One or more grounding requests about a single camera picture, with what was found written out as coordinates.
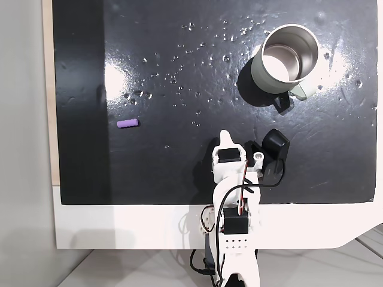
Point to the black oval camera box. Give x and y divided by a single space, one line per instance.
274 145

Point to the black rubber mat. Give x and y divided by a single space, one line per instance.
167 167

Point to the sage green steel mug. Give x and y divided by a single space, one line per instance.
276 68

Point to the purple pen grip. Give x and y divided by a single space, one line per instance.
127 123

